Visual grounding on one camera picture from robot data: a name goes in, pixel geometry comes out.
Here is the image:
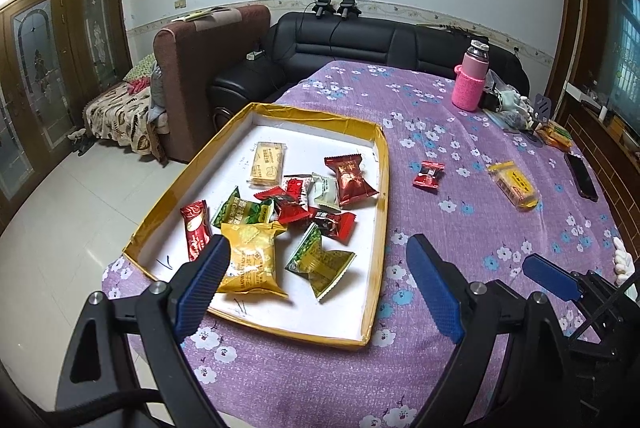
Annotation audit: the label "person's right hand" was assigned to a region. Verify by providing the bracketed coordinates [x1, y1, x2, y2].
[612, 237, 637, 286]

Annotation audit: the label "red plum candy packet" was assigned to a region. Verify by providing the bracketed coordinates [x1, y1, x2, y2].
[254, 188, 311, 225]

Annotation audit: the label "purple floral tablecloth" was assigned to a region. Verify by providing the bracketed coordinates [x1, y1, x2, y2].
[101, 60, 636, 428]

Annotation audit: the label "wooden door frame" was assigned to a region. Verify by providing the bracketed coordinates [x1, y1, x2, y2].
[545, 0, 593, 119]

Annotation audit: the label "book on armchair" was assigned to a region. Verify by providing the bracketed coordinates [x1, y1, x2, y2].
[172, 7, 226, 22]

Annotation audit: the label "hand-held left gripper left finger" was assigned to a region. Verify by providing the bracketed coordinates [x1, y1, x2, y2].
[55, 235, 232, 428]

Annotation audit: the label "pair of shoes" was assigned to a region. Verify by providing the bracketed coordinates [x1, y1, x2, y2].
[67, 128, 93, 156]

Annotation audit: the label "yellow sandwich cracker packet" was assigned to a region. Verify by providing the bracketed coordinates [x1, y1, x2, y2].
[216, 221, 290, 300]

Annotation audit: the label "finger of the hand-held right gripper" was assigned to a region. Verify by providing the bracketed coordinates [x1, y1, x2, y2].
[522, 255, 583, 301]

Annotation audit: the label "black smartphone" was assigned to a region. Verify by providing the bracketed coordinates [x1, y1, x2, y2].
[564, 151, 599, 202]

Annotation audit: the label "dark plastic bag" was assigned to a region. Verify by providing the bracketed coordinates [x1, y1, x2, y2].
[485, 108, 538, 134]

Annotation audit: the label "green pea snack packet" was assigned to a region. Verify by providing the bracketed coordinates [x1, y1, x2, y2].
[285, 223, 357, 301]
[211, 186, 276, 229]

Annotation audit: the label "white gloves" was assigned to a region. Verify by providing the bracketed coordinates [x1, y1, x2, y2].
[500, 89, 531, 116]

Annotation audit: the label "grey phone stand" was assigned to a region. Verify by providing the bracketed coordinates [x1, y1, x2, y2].
[534, 93, 553, 129]

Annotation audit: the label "red black-centre candy packet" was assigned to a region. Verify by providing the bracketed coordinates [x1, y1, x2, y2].
[307, 207, 358, 241]

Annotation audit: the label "small black box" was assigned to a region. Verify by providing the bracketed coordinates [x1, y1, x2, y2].
[481, 71, 506, 111]

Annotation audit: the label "clear yellow cracker packet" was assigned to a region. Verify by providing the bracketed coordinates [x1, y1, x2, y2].
[487, 161, 543, 212]

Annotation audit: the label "large dark red snack packet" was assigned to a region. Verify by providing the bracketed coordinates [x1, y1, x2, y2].
[324, 153, 380, 209]

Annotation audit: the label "orange snack packet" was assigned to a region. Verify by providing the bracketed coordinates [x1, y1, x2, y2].
[535, 121, 566, 146]

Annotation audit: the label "dark red white-label candy packet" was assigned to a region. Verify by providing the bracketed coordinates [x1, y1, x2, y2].
[281, 175, 313, 209]

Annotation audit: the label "brown armchair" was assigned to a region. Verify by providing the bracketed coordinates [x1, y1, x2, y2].
[152, 4, 272, 161]

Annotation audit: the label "low wooden cabinet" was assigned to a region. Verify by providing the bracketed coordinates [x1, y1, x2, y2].
[565, 81, 640, 249]

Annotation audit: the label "small dark red candy packet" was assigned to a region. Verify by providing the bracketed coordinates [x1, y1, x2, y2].
[412, 159, 447, 190]

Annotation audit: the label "red and white snack packet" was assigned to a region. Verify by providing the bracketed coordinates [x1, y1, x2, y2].
[180, 199, 213, 263]

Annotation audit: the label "gold-edged white cardboard tray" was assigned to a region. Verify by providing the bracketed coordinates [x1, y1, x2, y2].
[122, 102, 392, 349]

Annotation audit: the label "cream biscuit packet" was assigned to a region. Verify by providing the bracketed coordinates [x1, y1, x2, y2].
[248, 141, 289, 187]

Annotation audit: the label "leaf-patterned blanket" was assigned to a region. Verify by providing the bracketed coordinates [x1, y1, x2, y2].
[82, 53, 161, 154]

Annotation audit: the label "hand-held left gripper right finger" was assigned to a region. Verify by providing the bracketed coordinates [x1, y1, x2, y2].
[406, 235, 576, 428]

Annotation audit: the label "black leather sofa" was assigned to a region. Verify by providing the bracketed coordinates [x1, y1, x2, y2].
[210, 11, 530, 129]

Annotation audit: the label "wooden glass-panel doors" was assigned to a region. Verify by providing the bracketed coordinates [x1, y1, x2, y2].
[0, 0, 132, 209]

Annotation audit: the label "pink bottle with knitted sleeve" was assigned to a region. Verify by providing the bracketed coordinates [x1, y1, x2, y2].
[452, 37, 491, 111]

